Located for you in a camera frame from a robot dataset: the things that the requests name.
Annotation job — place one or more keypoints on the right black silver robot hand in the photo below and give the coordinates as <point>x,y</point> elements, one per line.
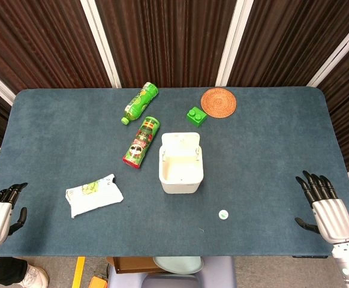
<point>333,216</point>

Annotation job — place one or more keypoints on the small white green cap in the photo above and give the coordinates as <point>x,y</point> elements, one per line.
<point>223,214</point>

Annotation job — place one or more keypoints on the white plastic box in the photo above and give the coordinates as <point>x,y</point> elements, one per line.
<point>180,183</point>

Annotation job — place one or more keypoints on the green red chips can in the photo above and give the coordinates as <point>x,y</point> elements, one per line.
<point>141,143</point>

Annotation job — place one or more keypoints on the black desk control panel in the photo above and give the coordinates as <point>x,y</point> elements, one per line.
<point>309,256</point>

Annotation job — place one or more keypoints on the white sneaker with dark trouser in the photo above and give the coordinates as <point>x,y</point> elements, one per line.
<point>33,277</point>

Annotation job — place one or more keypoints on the blue felt table mat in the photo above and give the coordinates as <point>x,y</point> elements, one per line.
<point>267,156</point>

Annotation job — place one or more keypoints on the white wet wipes pack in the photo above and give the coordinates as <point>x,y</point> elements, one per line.
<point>93,198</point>

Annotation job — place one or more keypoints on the orange object on floor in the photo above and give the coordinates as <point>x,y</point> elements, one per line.
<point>98,283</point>

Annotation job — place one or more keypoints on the purple plastic stool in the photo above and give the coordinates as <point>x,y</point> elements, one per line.
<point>219,276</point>

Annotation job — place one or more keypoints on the brown cardboard box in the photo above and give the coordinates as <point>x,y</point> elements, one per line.
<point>132,264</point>

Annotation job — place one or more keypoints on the round woven rattan coaster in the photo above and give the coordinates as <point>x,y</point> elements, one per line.
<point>219,102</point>

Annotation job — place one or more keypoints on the pale green plate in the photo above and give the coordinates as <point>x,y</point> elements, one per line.
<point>177,265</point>

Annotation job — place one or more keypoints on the green toy building block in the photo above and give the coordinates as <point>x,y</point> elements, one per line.
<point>196,117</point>

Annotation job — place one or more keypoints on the green plastic drink bottle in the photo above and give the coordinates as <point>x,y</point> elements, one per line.
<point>138,103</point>

